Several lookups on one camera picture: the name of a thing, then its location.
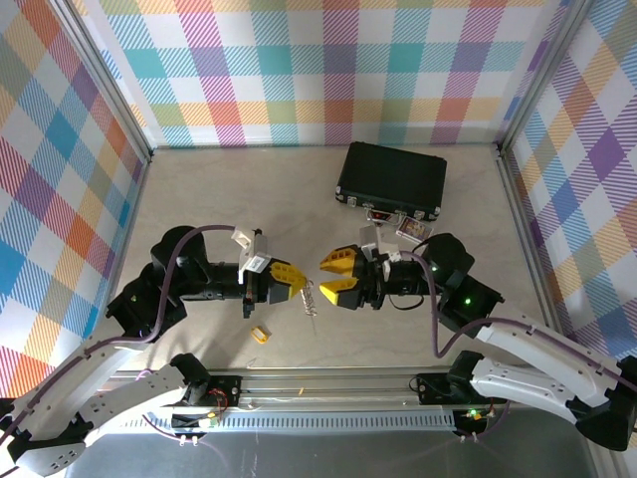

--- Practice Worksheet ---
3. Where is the clear plastic bag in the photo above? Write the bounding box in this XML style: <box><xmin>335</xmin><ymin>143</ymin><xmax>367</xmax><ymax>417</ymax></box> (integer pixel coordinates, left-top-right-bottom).
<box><xmin>300</xmin><ymin>279</ymin><xmax>320</xmax><ymax>321</ymax></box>

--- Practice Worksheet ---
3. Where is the playing card box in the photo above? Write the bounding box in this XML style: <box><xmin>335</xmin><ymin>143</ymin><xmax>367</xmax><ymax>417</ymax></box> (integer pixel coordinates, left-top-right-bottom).
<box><xmin>395</xmin><ymin>216</ymin><xmax>432</xmax><ymax>243</ymax></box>

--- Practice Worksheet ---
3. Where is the black hard case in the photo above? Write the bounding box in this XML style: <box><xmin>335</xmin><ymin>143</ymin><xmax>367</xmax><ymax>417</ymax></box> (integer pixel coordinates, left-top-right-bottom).
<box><xmin>333</xmin><ymin>140</ymin><xmax>448</xmax><ymax>221</ymax></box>

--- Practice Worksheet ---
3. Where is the black electronics box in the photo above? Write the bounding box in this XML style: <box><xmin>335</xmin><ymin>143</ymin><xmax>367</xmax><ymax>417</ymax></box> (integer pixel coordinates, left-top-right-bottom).
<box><xmin>171</xmin><ymin>410</ymin><xmax>223</xmax><ymax>434</ymax></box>
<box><xmin>453</xmin><ymin>407</ymin><xmax>492</xmax><ymax>438</ymax></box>

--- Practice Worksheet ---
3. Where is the thin black cable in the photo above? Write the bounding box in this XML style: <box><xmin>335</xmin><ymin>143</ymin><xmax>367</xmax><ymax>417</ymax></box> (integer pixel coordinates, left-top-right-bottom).
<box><xmin>387</xmin><ymin>293</ymin><xmax>425</xmax><ymax>313</ymax></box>

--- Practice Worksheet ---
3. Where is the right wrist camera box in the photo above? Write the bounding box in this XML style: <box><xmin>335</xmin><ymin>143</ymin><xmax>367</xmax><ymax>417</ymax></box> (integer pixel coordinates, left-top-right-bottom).
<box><xmin>358</xmin><ymin>224</ymin><xmax>403</xmax><ymax>264</ymax></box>

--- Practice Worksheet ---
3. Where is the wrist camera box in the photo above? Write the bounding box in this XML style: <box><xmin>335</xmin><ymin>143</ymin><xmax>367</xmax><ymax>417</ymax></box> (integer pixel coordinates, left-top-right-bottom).
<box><xmin>358</xmin><ymin>224</ymin><xmax>403</xmax><ymax>264</ymax></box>
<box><xmin>231</xmin><ymin>226</ymin><xmax>274</xmax><ymax>286</ymax></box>

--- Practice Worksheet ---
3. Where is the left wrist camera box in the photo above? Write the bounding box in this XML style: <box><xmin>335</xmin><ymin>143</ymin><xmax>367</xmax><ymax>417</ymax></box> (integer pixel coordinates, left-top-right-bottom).
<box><xmin>231</xmin><ymin>226</ymin><xmax>274</xmax><ymax>286</ymax></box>

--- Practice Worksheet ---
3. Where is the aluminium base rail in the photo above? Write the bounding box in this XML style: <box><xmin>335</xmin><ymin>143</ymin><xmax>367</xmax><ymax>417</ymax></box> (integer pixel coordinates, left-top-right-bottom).
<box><xmin>113</xmin><ymin>367</ymin><xmax>606</xmax><ymax>412</ymax></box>

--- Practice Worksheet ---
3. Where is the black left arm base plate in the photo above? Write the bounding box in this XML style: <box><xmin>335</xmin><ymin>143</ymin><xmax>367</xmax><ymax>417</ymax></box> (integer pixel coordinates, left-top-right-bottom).
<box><xmin>181</xmin><ymin>372</ymin><xmax>243</xmax><ymax>407</ymax></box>

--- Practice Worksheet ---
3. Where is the aluminium side rail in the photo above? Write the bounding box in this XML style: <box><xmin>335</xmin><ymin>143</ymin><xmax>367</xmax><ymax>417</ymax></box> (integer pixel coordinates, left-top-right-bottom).
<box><xmin>102</xmin><ymin>153</ymin><xmax>153</xmax><ymax>320</ymax></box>
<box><xmin>492</xmin><ymin>143</ymin><xmax>561</xmax><ymax>325</ymax></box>

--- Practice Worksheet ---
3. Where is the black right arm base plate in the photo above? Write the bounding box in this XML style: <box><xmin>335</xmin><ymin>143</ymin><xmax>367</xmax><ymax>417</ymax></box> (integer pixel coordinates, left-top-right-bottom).
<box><xmin>415</xmin><ymin>371</ymin><xmax>509</xmax><ymax>405</ymax></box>

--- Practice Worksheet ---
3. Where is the slotted grey cable duct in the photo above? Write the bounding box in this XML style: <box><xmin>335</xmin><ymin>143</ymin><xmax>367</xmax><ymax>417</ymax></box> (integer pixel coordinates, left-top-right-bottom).
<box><xmin>118</xmin><ymin>411</ymin><xmax>457</xmax><ymax>434</ymax></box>

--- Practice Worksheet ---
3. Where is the aluminium frame post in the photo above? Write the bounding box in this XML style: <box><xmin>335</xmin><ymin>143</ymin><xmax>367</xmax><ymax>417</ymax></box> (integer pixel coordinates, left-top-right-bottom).
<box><xmin>52</xmin><ymin>0</ymin><xmax>154</xmax><ymax>163</ymax></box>
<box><xmin>495</xmin><ymin>0</ymin><xmax>597</xmax><ymax>153</ymax></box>

